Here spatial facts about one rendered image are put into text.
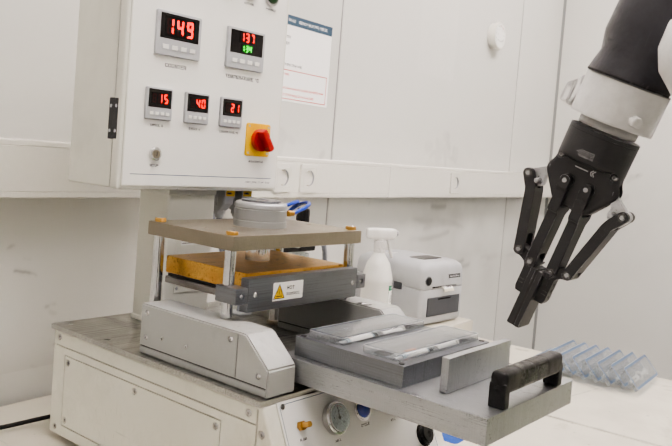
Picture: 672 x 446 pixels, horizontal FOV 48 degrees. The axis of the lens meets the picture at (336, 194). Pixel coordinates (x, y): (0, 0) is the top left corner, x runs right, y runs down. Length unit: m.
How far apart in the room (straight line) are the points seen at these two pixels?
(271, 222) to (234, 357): 0.24
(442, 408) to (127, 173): 0.57
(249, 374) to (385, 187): 1.32
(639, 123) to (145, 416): 0.73
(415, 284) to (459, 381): 1.11
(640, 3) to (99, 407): 0.89
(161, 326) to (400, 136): 1.42
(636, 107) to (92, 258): 1.06
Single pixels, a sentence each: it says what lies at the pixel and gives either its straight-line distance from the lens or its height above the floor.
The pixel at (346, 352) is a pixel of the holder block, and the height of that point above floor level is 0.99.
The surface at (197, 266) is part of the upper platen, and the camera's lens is 1.09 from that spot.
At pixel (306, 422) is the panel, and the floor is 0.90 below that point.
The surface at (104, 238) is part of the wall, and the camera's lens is 1.54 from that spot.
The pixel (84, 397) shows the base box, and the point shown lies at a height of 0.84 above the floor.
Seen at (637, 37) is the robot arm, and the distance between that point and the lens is 0.82.
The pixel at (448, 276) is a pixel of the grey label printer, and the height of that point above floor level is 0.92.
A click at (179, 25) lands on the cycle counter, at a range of 1.19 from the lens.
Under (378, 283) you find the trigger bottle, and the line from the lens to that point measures 1.95.
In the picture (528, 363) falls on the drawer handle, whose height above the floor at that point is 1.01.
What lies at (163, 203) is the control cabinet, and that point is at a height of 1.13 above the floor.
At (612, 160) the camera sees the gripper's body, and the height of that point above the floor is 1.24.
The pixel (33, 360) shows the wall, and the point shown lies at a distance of 1.51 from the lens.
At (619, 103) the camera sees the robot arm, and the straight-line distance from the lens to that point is 0.82.
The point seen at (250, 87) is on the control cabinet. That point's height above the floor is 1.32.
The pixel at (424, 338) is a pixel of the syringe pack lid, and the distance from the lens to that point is 0.98.
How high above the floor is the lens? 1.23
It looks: 3 degrees down
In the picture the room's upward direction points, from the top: 4 degrees clockwise
